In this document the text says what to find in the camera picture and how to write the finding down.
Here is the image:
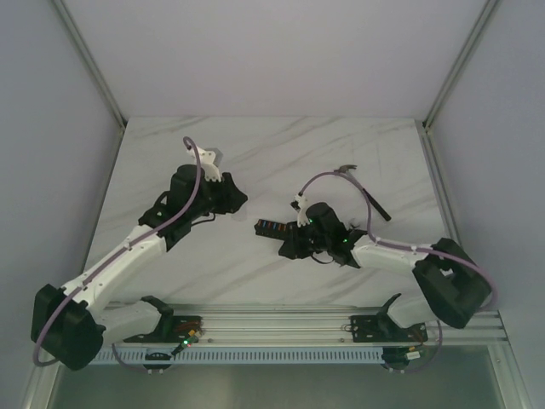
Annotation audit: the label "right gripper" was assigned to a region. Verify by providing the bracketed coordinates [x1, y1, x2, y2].
[278, 218, 330, 260]

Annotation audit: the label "black fuse box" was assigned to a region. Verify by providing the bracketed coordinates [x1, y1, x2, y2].
[254, 219, 297, 241]

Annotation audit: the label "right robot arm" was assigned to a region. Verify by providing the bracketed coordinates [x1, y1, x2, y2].
[278, 202, 493, 340]

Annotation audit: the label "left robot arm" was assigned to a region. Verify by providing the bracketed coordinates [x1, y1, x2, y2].
[31, 164, 248, 371]

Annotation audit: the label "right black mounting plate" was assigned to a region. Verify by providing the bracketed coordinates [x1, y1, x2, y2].
[346, 314, 428, 343]

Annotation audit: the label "black mounting plate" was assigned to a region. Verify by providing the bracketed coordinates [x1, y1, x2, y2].
[346, 314, 428, 343]
[123, 315, 203, 343]

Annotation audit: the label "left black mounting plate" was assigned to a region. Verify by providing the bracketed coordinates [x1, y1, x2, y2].
[123, 315, 203, 343]

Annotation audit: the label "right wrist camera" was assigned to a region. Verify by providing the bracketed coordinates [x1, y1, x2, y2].
[290, 193, 311, 228]

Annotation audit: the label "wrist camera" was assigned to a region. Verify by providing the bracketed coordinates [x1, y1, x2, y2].
[290, 193, 311, 228]
[187, 147, 223, 182]

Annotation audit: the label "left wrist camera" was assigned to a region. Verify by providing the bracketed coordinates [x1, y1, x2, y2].
[187, 147, 223, 182]

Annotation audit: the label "black handled claw hammer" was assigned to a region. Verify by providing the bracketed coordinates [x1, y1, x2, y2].
[334, 164, 392, 222]

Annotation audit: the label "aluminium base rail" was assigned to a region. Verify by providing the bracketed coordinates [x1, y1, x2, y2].
[97, 300, 508, 349]

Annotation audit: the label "slotted cable duct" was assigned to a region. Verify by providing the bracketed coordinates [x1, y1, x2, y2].
[92, 346, 384, 366]

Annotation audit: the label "left aluminium frame post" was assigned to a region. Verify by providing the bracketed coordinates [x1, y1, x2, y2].
[53, 0, 128, 129]

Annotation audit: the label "aluminium frame post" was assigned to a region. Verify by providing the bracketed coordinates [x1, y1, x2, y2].
[421, 0, 502, 129]
[53, 0, 128, 129]

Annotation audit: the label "right aluminium frame post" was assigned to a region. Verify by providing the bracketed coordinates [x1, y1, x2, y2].
[421, 0, 502, 129]

